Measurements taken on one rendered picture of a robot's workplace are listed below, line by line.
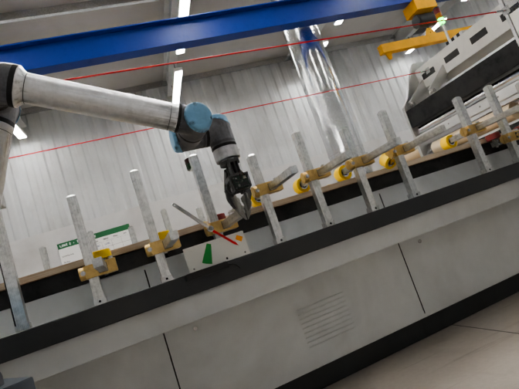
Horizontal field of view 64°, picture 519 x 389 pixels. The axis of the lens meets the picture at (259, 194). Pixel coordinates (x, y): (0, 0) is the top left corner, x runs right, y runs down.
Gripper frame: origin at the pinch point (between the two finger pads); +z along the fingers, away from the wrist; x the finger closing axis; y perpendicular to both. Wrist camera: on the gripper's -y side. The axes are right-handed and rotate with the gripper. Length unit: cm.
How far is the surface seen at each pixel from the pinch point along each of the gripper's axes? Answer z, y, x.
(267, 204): -6.0, -30.2, 20.3
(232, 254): 9.8, -29.7, -1.7
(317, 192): -5, -30, 45
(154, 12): -430, -482, 110
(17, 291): -1, -29, -79
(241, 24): -258, -283, 158
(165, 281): 11.6, -29.7, -29.9
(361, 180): -4, -31, 69
